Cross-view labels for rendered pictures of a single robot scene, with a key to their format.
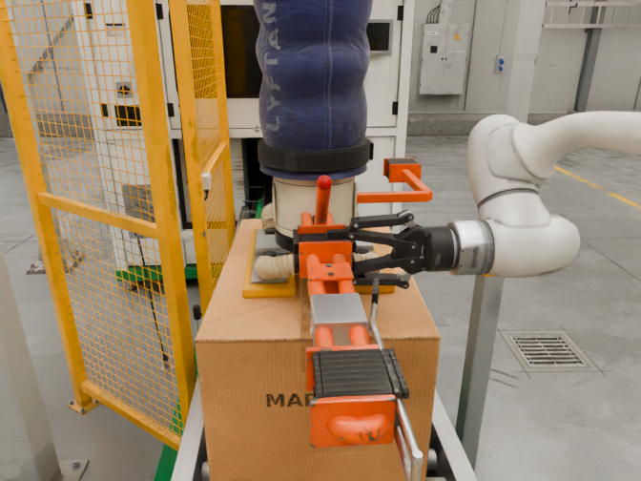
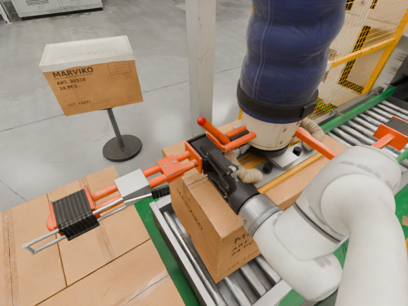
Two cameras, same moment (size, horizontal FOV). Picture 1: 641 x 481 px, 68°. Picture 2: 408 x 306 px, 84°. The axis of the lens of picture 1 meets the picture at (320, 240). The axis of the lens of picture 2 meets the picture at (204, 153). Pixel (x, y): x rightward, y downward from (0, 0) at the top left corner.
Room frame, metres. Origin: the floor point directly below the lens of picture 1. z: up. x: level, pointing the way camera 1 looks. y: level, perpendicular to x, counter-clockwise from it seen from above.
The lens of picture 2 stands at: (0.49, -0.41, 1.66)
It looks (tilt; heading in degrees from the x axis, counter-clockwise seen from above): 45 degrees down; 61
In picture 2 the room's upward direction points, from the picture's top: straight up
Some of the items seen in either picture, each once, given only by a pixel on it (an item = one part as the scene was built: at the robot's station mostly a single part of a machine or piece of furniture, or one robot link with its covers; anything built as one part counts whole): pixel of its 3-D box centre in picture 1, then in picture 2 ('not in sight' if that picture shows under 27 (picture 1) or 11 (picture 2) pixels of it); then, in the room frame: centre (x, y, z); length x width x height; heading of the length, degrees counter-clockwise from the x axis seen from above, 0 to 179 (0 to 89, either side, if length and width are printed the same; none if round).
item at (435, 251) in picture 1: (420, 249); (237, 192); (0.72, -0.16, 1.20); 0.09 x 0.07 x 0.08; 95
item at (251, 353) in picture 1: (316, 340); (251, 185); (0.95, 0.01, 0.87); 0.60 x 0.40 x 0.40; 1
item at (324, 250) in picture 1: (323, 249); (204, 152); (0.72, 0.00, 1.20); 0.10 x 0.08 x 0.06; 94
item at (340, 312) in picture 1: (338, 323); (133, 187); (0.50, -0.02, 1.20); 0.07 x 0.07 x 0.04; 4
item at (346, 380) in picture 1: (346, 392); (75, 210); (0.37, -0.03, 1.20); 0.08 x 0.07 x 0.05; 4
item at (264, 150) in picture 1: (315, 150); (276, 91); (0.97, 0.01, 1.32); 0.23 x 0.23 x 0.04
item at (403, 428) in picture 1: (390, 356); (105, 216); (0.42, -0.07, 1.20); 0.31 x 0.03 x 0.05; 4
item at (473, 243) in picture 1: (464, 247); (258, 214); (0.72, -0.24, 1.20); 0.09 x 0.06 x 0.09; 5
